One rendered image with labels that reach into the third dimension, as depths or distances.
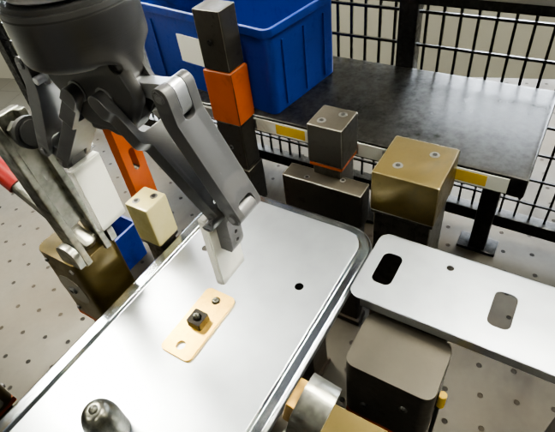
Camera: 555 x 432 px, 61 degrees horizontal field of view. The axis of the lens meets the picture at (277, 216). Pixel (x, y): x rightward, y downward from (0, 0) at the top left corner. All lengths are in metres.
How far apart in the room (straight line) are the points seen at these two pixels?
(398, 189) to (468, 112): 0.21
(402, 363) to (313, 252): 0.16
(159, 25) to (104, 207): 0.46
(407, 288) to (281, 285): 0.13
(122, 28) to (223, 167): 0.09
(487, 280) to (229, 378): 0.28
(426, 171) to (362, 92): 0.25
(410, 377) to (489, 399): 0.34
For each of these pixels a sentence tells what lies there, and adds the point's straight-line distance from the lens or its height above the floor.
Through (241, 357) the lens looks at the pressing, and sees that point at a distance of 0.48.
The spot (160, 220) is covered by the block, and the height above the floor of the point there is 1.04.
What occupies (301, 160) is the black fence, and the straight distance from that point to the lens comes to 1.07.
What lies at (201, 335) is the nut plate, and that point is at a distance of 0.50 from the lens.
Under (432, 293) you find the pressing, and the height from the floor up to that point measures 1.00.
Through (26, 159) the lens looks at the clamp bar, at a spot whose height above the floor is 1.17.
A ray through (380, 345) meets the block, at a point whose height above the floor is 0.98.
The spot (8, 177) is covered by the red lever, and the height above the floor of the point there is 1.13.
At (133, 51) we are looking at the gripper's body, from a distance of 0.29.
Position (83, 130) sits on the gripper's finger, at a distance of 0.38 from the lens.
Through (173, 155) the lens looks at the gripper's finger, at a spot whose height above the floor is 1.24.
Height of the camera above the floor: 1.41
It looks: 44 degrees down
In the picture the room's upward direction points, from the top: 8 degrees counter-clockwise
